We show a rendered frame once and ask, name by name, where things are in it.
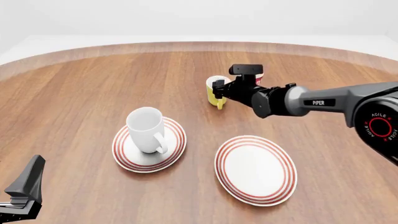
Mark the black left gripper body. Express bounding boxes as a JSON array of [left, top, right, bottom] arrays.
[[0, 195, 43, 222]]

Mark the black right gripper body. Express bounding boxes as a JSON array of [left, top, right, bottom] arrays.
[[222, 77, 256, 105]]

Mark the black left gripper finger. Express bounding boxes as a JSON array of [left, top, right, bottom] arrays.
[[4, 154, 47, 204]]

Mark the yellow and white mug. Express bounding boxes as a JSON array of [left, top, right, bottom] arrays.
[[205, 75, 233, 111]]

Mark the white plate with red rings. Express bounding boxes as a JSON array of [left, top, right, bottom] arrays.
[[111, 116, 188, 174], [214, 134, 299, 207]]

